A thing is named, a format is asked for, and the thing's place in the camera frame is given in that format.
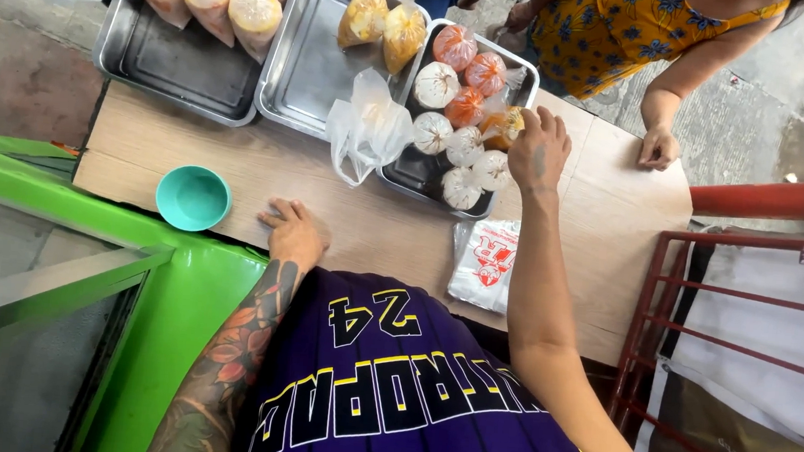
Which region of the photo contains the person's left hand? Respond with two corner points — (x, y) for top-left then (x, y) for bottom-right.
(254, 196), (334, 266)

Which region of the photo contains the person's right hand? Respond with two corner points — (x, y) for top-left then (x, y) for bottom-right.
(504, 104), (576, 196)

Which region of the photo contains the amber food bag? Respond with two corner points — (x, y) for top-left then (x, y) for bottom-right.
(477, 103), (528, 155)

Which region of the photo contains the white food bag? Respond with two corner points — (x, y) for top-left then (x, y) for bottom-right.
(470, 147), (516, 195)
(409, 110), (456, 158)
(439, 164), (486, 213)
(411, 59), (464, 113)
(444, 123), (487, 170)

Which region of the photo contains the orange food bag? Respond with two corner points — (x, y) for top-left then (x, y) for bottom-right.
(443, 84), (489, 132)
(462, 49), (510, 99)
(430, 22), (481, 74)

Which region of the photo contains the teal plastic bowl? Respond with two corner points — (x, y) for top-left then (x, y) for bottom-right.
(153, 162), (235, 236)

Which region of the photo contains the empty clear plastic bag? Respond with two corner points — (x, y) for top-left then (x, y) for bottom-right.
(321, 64), (421, 192)

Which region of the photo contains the shallow steel tray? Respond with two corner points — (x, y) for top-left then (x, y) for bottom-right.
(373, 15), (545, 227)
(251, 0), (434, 150)
(87, 0), (271, 130)

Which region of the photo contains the green metal cart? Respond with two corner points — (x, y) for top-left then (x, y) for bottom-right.
(0, 131), (277, 452)

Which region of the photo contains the plastic bag pack red print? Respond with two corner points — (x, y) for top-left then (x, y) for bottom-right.
(445, 215), (522, 317)

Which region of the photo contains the brown-yellow food bag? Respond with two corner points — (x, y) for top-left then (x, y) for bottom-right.
(336, 0), (392, 53)
(379, 0), (431, 79)

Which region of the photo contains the red metal rack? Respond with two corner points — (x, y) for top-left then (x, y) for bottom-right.
(604, 217), (804, 452)

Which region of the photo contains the purple striped jersey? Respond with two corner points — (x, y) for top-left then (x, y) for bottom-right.
(234, 263), (639, 452)

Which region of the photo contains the red metal pole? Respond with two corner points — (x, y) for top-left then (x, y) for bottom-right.
(687, 166), (804, 225)

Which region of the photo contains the white and brown banner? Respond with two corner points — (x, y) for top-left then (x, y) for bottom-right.
(634, 234), (804, 452)

